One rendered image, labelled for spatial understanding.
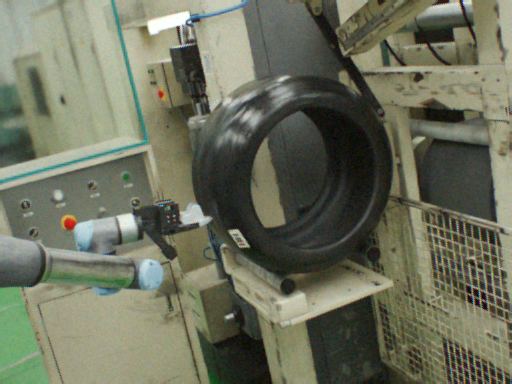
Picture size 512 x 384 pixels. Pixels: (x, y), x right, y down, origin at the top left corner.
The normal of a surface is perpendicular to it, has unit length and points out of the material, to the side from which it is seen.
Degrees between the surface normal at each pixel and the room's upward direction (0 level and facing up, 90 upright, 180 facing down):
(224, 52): 90
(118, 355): 90
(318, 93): 80
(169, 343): 90
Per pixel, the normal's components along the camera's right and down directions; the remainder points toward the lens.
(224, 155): -0.39, -0.04
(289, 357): 0.40, 0.15
